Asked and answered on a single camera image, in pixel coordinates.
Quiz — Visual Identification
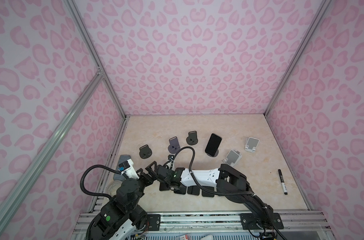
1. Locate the left diagonal aluminium beam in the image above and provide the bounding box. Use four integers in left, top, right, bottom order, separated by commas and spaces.
0, 73, 104, 237

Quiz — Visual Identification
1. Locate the far right white stand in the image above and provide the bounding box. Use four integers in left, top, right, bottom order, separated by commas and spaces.
245, 137, 259, 153

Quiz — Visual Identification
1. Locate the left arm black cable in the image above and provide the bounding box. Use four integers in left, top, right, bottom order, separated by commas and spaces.
79, 164, 123, 200

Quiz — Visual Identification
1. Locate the back left round stand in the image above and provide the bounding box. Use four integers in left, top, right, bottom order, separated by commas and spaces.
168, 136, 181, 155

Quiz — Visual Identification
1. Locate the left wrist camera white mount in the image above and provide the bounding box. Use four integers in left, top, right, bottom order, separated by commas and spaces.
120, 159, 139, 180

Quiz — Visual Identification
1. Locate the black white marker pen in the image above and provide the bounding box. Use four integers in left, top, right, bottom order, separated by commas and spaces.
278, 169, 288, 195

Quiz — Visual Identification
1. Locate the right corner aluminium post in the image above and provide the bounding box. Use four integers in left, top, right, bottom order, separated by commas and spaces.
264, 0, 333, 118

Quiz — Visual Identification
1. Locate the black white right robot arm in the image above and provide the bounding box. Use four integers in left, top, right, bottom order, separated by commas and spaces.
155, 164, 286, 240

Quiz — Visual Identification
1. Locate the front left round stand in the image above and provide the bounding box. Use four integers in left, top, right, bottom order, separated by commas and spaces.
139, 145, 153, 159

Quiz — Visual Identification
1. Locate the green phone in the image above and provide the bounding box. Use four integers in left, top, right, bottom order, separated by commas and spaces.
205, 133, 222, 155
159, 183, 170, 192

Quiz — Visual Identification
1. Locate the corner aluminium post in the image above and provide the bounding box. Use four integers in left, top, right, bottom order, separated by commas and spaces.
264, 0, 333, 118
63, 0, 127, 120

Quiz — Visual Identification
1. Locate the left corner aluminium post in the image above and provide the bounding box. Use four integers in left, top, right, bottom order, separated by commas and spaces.
63, 0, 127, 120

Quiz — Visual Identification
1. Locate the white stand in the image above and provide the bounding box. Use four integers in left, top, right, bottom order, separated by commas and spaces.
223, 150, 242, 167
245, 137, 259, 153

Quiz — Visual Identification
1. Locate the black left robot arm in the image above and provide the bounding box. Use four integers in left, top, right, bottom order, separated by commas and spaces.
80, 162, 160, 240

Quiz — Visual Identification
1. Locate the purple phone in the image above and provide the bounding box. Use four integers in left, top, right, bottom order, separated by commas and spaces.
187, 186, 200, 196

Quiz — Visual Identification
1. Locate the centre round black stand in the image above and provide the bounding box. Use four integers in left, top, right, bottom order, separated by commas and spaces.
186, 131, 198, 146

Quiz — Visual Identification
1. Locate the black phone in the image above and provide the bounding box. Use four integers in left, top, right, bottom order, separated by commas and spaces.
201, 185, 215, 198

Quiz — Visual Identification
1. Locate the centre right white stand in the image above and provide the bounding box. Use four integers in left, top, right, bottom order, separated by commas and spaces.
223, 150, 242, 167

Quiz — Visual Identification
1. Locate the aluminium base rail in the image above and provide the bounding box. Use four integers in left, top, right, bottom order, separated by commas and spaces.
70, 209, 335, 240

